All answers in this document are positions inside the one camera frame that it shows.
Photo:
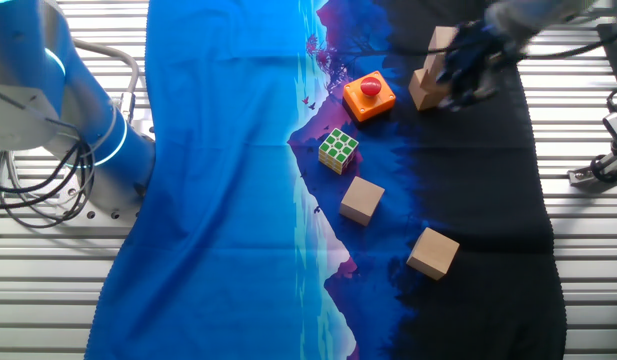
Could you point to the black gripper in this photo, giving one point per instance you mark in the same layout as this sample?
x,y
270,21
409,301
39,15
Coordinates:
x,y
480,42

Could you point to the plain wooden cube block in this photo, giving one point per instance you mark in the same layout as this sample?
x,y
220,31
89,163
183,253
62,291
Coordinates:
x,y
433,253
422,94
430,67
361,200
440,39

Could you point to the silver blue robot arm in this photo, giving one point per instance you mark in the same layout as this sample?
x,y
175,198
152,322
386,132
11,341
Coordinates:
x,y
88,110

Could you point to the orange box with red button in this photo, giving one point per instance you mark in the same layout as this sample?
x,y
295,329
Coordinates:
x,y
368,97

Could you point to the green faced puzzle cube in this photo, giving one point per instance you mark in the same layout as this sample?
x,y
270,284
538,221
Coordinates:
x,y
338,150

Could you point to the black flat slab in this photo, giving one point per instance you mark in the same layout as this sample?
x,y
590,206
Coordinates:
x,y
615,65

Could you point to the blue black landscape cloth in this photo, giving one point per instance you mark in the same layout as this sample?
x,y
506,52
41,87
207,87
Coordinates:
x,y
213,200

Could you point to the silver ribbed depth camera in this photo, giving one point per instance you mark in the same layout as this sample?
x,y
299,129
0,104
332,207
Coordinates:
x,y
608,5

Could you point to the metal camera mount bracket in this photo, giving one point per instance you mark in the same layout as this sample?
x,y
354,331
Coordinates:
x,y
595,172

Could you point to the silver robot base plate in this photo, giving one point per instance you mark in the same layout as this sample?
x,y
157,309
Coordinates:
x,y
108,222

